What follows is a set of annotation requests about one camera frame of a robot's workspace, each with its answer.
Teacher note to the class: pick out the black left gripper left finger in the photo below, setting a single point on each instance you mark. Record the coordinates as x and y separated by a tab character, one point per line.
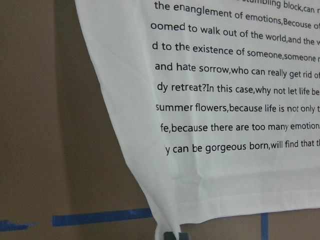
169	235

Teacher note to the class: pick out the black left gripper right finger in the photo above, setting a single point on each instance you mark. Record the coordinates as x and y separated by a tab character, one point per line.
183	236

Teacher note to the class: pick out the white printed t-shirt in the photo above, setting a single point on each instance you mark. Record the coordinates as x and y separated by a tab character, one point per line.
215	103

